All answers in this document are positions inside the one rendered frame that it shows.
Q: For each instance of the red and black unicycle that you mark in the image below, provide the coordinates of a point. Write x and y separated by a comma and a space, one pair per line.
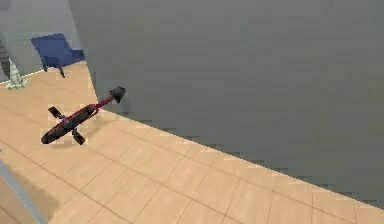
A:
68, 124

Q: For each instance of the blue armchair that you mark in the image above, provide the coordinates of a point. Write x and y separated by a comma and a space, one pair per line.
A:
53, 51

